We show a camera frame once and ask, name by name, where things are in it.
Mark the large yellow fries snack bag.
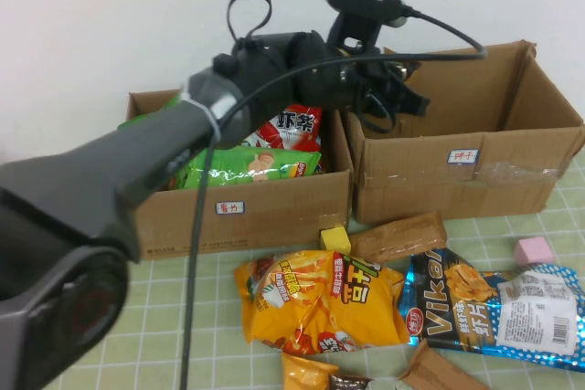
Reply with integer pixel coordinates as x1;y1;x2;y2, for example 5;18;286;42
233;248;411;357

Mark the brown paper snack packet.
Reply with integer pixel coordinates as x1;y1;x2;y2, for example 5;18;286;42
397;339;491;390

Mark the white zip tie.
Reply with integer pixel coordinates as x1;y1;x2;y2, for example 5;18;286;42
180;82;225;142

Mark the yellow foam cube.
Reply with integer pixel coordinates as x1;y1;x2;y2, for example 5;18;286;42
319;226;353;255

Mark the small labelled cardboard box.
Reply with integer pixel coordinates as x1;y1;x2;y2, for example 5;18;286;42
125;73;356;261

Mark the red shrimp stick snack bag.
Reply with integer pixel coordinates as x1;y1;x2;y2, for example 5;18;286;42
241;104;324;153

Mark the white handwritten label sticker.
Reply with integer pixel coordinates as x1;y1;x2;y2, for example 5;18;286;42
215;200;246;216
446;148;479;165

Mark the green checked tablecloth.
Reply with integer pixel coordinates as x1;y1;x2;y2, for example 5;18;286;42
40;152;585;390

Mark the blue Vikar shrimp chips bag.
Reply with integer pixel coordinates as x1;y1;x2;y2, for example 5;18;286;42
398;247;585;360

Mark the green cucumber Lay's chips bag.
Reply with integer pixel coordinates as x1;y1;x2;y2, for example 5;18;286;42
117;93;183;132

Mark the large taped cardboard box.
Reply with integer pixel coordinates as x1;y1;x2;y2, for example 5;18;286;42
342;40;585;226

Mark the green Lay's potato chips bag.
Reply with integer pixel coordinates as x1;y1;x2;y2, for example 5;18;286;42
175;145;323;190

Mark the brown wrapped biscuit bar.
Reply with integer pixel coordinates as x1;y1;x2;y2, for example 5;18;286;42
348;210;448;266

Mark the light pink foam cube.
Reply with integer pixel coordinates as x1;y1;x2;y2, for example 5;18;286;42
511;236;555;266

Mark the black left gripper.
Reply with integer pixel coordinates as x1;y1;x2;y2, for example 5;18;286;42
292;40;431;122

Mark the black camera cable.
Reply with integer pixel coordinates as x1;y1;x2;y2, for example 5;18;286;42
180;5;488;390

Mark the orange yellow snack packet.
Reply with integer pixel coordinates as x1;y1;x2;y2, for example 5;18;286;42
281;352;340;390

